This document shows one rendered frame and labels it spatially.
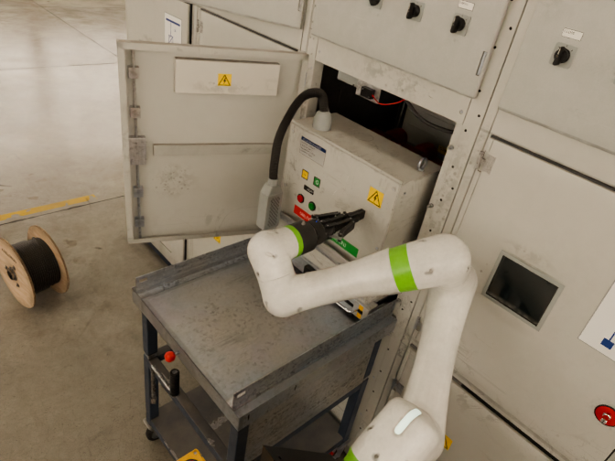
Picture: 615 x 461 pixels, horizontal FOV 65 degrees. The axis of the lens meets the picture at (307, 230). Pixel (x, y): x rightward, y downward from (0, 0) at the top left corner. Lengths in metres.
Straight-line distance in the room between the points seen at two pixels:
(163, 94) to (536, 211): 1.19
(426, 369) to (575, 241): 0.47
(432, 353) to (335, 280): 0.30
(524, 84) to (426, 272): 0.51
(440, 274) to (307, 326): 0.62
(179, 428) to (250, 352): 0.74
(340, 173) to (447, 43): 0.49
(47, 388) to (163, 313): 1.08
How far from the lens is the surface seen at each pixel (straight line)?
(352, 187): 1.54
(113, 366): 2.64
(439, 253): 1.16
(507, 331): 1.52
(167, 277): 1.75
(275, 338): 1.59
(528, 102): 1.31
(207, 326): 1.60
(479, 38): 1.36
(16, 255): 2.77
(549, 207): 1.33
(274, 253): 1.24
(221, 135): 1.82
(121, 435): 2.40
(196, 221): 1.98
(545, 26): 1.29
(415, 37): 1.46
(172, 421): 2.21
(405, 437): 1.09
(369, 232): 1.54
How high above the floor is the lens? 1.99
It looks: 33 degrees down
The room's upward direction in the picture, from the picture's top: 11 degrees clockwise
